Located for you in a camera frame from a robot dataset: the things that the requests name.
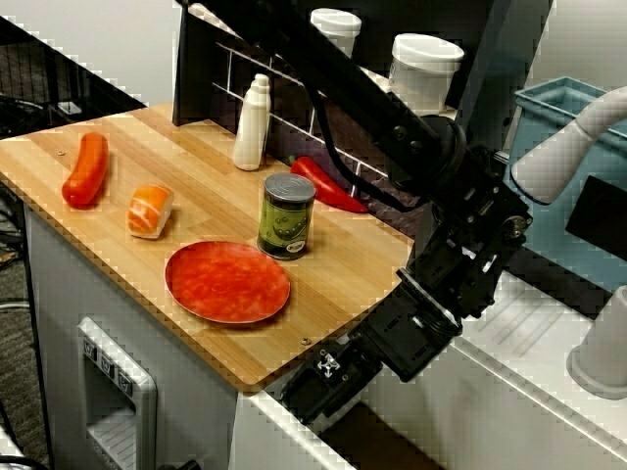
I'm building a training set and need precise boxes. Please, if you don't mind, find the orange toy sausage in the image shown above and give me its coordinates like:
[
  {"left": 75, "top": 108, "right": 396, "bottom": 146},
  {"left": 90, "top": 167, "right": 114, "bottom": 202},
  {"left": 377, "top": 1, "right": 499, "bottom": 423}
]
[{"left": 61, "top": 131, "right": 110, "bottom": 210}]

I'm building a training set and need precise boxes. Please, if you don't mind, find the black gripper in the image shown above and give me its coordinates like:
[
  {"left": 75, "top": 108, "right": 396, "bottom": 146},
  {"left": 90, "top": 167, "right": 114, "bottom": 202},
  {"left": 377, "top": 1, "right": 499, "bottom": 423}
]
[{"left": 280, "top": 337, "right": 387, "bottom": 427}]

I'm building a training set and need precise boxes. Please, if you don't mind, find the red plate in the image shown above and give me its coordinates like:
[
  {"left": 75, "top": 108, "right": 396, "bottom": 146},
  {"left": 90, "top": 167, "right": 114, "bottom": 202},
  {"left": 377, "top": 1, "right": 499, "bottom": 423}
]
[{"left": 164, "top": 240, "right": 292, "bottom": 324}]

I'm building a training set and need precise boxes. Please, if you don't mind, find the green toy can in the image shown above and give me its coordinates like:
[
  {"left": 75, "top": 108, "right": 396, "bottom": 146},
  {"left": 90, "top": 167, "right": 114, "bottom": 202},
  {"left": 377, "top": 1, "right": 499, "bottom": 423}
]
[{"left": 257, "top": 171, "right": 316, "bottom": 260}]

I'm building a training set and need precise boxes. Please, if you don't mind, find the clear jar white lid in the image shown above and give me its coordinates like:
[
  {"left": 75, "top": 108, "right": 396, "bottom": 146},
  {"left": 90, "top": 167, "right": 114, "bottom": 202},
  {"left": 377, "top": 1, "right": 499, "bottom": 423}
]
[{"left": 310, "top": 8, "right": 362, "bottom": 60}]

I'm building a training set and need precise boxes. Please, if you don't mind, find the black square panel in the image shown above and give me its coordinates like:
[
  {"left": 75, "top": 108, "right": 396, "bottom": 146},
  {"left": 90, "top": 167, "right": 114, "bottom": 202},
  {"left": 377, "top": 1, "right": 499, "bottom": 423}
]
[{"left": 565, "top": 174, "right": 627, "bottom": 251}]

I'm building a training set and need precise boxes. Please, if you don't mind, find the light blue plastic bin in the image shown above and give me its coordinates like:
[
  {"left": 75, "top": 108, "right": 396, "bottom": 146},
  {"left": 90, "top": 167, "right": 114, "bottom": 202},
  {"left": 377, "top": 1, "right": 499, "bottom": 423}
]
[{"left": 508, "top": 75, "right": 627, "bottom": 319}]

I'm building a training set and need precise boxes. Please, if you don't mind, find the white toy sink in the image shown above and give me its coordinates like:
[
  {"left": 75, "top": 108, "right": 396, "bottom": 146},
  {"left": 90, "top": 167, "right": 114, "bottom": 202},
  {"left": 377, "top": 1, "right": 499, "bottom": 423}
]
[{"left": 229, "top": 263, "right": 627, "bottom": 470}]

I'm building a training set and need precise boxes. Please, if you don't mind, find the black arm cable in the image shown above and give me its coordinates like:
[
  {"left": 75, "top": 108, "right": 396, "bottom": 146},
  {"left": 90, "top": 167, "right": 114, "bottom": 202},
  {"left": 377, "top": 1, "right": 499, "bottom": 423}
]
[{"left": 303, "top": 82, "right": 432, "bottom": 214}]

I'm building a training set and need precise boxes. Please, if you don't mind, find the grey dishwasher control panel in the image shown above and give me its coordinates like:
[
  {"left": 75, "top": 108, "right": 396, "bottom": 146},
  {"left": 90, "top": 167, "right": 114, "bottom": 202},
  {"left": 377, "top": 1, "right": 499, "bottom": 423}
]
[{"left": 76, "top": 316, "right": 159, "bottom": 470}]

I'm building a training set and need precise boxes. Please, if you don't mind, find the grey toy kitchen cabinet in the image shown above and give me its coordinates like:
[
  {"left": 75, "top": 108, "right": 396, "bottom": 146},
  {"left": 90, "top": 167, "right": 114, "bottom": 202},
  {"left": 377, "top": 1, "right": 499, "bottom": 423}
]
[{"left": 23, "top": 203, "right": 241, "bottom": 470}]

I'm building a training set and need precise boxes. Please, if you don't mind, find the black wire cage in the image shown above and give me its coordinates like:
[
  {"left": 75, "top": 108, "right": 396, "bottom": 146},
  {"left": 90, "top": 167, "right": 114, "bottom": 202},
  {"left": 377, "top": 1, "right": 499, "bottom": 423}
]
[{"left": 0, "top": 14, "right": 148, "bottom": 128}]

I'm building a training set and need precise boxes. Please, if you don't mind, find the grey toy faucet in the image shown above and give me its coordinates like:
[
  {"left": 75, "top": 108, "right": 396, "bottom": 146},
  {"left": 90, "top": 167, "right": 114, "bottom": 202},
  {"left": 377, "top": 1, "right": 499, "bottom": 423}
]
[{"left": 509, "top": 85, "right": 627, "bottom": 399}]

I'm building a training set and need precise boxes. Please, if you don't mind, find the clear jar with printed label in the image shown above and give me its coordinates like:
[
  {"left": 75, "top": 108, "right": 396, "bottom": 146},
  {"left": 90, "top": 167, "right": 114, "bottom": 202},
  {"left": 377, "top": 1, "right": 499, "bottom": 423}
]
[{"left": 390, "top": 32, "right": 465, "bottom": 114}]

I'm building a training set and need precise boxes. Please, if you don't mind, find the white toy detergent bottle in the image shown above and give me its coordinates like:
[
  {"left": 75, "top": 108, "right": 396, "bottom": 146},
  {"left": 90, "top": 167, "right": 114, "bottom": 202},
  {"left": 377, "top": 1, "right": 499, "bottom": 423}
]
[{"left": 232, "top": 72, "right": 272, "bottom": 171}]

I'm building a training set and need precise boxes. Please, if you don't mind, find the toy salmon sushi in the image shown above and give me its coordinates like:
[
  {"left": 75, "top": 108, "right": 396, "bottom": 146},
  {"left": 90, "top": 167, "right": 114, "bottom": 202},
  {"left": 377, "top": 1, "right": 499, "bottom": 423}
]
[{"left": 126, "top": 184, "right": 175, "bottom": 240}]

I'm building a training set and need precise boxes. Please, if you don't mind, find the red toy pepper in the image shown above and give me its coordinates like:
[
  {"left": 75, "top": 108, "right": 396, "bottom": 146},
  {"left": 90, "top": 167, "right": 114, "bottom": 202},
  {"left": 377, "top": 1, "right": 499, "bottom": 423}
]
[{"left": 288, "top": 155, "right": 369, "bottom": 214}]

